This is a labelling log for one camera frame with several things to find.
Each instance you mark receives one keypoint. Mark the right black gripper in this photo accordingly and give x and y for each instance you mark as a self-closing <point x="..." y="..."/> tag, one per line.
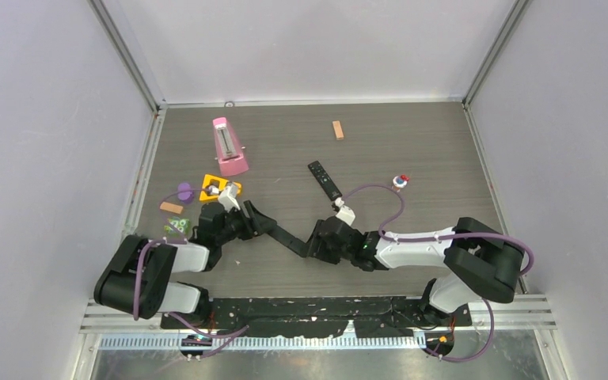
<point x="317" y="247"/>

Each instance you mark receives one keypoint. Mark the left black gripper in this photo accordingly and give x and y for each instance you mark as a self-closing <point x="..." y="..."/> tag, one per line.
<point x="257" y="223"/>

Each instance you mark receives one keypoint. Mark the black remote control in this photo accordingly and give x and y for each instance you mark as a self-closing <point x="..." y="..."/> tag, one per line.
<point x="294" y="244"/>

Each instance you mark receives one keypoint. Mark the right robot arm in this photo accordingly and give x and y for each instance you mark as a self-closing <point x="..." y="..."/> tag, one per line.
<point x="482" y="263"/>

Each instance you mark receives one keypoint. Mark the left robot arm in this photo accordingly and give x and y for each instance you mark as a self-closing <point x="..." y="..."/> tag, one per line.
<point x="137" y="280"/>

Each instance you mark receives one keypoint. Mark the yellow triangular holder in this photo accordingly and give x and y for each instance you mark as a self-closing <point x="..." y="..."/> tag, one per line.
<point x="212" y="187"/>

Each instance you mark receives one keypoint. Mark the pink metronome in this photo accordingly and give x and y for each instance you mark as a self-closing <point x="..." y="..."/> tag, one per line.
<point x="230" y="153"/>

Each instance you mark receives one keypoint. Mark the green toy block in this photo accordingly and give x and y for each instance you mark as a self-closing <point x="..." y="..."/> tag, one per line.
<point x="182" y="225"/>

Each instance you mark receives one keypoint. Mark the purple toy block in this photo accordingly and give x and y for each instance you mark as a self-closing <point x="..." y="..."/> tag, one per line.
<point x="185" y="193"/>

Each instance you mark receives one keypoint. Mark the small red white blue toy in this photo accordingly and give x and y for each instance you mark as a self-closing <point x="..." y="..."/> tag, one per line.
<point x="399" y="182"/>

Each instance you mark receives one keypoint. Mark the orange wooden block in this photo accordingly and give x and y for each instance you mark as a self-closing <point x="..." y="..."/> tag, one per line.
<point x="171" y="208"/>

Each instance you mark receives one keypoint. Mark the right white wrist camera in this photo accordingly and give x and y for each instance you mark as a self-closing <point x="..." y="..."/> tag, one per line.
<point x="343" y="212"/>

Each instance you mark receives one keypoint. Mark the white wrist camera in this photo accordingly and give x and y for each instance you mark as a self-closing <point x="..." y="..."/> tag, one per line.
<point x="228" y="197"/>
<point x="343" y="212"/>

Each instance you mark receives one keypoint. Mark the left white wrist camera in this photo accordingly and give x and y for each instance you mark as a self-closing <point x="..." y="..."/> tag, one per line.
<point x="228" y="197"/>

